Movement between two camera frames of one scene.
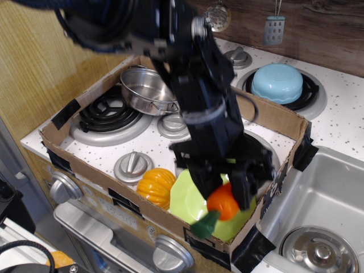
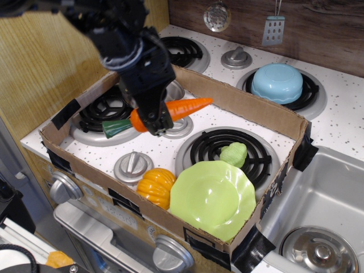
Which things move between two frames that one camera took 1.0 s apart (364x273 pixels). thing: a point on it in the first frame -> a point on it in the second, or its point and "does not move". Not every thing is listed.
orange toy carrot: x=222 y=200 -> x=174 y=109
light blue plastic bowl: x=277 y=82 does not move
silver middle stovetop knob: x=173 y=126 does not move
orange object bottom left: x=60 y=259 does not move
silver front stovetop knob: x=129 y=168 does not move
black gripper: x=216 y=135 -> x=151 y=73
